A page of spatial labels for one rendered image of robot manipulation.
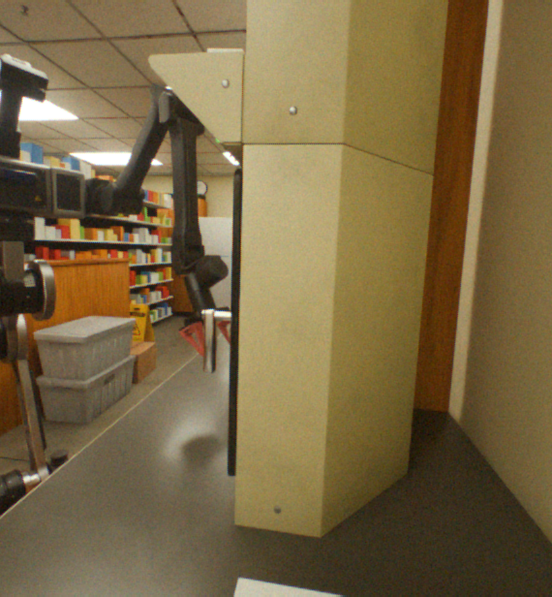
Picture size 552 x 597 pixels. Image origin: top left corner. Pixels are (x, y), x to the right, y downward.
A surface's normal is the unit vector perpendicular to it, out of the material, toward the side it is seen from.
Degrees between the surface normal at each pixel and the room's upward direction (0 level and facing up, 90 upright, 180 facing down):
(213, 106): 90
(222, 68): 90
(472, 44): 90
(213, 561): 0
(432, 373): 90
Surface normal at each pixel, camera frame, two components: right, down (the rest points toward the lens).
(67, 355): -0.14, 0.19
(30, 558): 0.04, -0.99
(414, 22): 0.61, 0.11
